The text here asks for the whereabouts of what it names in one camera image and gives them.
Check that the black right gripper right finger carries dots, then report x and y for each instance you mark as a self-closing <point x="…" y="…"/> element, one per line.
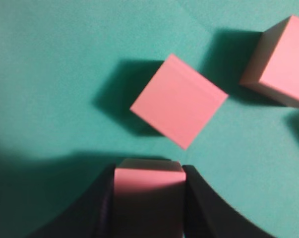
<point x="207" y="215"/>

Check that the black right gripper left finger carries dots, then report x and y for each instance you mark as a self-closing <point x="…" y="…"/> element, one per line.
<point x="87" y="217"/>

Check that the pink cube column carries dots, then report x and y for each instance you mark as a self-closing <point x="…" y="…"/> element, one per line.
<point x="148" y="199"/>
<point x="273" y="69"/>
<point x="178" y="101"/>

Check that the green cloth backdrop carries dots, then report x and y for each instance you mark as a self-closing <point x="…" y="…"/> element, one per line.
<point x="69" y="71"/>

